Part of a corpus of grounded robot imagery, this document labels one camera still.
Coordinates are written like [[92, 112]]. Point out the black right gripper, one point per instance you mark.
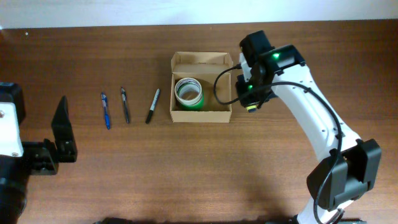
[[244, 96]]

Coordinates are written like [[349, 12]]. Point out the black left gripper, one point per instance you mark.
[[43, 154]]

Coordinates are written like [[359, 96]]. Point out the yellow highlighter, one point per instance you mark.
[[251, 108]]

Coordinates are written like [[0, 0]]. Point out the green tape roll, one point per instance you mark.
[[199, 105]]

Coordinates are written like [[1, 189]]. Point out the white tape roll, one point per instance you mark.
[[188, 91]]

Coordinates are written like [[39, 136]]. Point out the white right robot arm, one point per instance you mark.
[[348, 166]]

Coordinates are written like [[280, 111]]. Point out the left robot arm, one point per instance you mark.
[[21, 159]]

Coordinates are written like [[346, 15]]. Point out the blue pen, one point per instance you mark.
[[105, 109]]

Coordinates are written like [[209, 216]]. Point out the open cardboard box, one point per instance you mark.
[[204, 67]]

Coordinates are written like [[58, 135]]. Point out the black pen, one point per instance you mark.
[[125, 106]]

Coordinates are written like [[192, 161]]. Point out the black marker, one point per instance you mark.
[[153, 105]]

